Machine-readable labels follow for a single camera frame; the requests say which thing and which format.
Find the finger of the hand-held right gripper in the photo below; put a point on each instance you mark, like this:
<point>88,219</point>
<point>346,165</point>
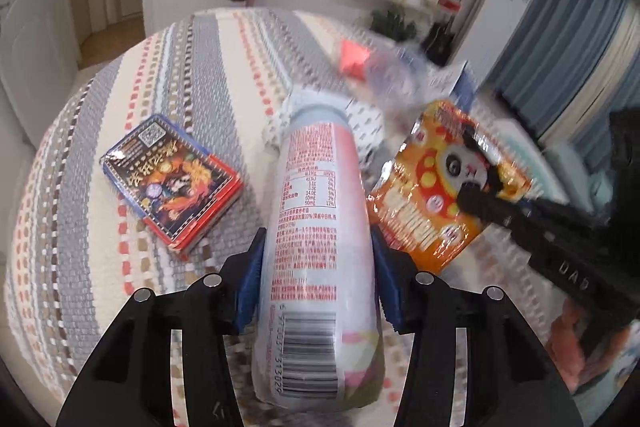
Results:
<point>492,207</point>

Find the clear plastic bottle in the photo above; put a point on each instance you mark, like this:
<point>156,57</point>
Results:
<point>397,74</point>

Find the green potted plant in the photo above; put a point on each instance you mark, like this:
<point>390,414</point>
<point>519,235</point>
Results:
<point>395,23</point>

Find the red crumpled packet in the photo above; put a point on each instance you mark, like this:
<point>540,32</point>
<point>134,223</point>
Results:
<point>354,56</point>

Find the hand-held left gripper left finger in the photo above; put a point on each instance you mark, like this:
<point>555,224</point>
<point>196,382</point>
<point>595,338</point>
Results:
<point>251,278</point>

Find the blue white paper box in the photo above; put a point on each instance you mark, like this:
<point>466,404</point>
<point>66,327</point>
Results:
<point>457,82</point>

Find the white pink plastic bottle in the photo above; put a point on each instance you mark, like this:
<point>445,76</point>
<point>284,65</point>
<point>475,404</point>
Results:
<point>320,227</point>

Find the white tall cabinet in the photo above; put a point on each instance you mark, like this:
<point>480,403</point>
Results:
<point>500,7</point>

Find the orange panda snack packet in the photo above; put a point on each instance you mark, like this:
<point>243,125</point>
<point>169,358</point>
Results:
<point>430,197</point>

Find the blue red printed box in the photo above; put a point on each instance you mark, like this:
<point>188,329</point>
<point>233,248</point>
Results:
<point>172,182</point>

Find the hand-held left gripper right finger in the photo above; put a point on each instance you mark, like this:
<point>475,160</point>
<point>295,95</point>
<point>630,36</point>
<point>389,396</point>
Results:
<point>388,278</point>

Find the white patterned packet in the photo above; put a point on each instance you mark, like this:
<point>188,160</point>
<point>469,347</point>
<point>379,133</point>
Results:
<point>365,122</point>

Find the blue grey curtain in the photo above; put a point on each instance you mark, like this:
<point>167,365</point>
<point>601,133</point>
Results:
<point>570,42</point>

